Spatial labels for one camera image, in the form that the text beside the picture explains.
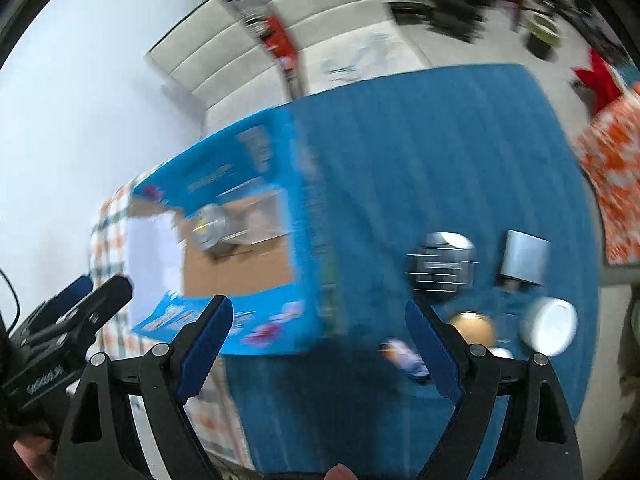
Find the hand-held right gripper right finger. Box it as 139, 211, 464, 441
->
405, 297, 584, 480

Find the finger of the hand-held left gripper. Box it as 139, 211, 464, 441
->
60, 274, 135, 356
47, 274, 96, 313

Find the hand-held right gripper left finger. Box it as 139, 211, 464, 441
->
54, 294, 236, 480

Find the gold round lid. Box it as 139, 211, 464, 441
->
447, 311, 497, 348

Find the black round tin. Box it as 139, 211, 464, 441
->
406, 231, 478, 300

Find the white round jar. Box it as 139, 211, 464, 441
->
519, 296, 579, 356

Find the metal can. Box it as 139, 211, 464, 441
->
190, 204, 231, 253

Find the silver square box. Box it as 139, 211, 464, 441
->
497, 229, 552, 288

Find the blue cardboard box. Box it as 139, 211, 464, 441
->
127, 107, 353, 358

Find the person's left hand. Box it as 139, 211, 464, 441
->
12, 435, 58, 480

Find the small colourful packet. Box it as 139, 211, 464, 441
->
381, 337, 431, 381

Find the plaid cloth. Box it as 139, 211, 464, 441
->
89, 170, 251, 468

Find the clear plastic container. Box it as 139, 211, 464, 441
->
220, 192, 283, 248

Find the blue ribbed mat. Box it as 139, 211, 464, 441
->
220, 62, 601, 480

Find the orange floral cloth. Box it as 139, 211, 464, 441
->
571, 82, 640, 266

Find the black and red bottle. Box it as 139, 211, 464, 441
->
212, 0, 307, 98

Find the red cloth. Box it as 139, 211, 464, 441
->
572, 47, 626, 113

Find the green bowl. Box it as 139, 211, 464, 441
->
524, 10, 563, 58

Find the black cable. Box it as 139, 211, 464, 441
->
0, 267, 22, 333

